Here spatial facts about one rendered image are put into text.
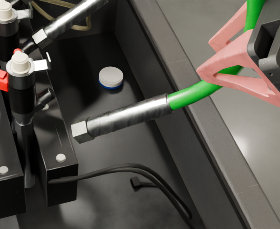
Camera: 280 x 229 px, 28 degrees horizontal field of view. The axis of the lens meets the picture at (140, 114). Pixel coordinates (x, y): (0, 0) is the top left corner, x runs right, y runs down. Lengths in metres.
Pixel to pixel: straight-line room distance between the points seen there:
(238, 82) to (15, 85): 0.24
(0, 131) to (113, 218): 0.21
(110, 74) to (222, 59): 0.53
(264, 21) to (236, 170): 0.35
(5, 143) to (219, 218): 0.29
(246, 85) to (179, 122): 0.38
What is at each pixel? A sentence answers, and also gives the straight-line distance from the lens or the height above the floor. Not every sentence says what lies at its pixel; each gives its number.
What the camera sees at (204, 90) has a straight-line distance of 0.46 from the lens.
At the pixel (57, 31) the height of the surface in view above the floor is 1.07.
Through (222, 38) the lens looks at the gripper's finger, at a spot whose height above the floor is 1.21.
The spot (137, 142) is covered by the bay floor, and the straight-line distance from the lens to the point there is 0.86.
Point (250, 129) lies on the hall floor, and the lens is 2.04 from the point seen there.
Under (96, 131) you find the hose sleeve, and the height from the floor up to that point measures 1.11.
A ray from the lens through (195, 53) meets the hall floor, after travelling 2.24.
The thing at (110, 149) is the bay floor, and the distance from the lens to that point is 0.85.
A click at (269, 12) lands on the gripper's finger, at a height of 1.28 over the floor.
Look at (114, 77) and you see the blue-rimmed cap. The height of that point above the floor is 0.85.
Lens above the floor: 1.51
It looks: 49 degrees down
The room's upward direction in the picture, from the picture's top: 10 degrees clockwise
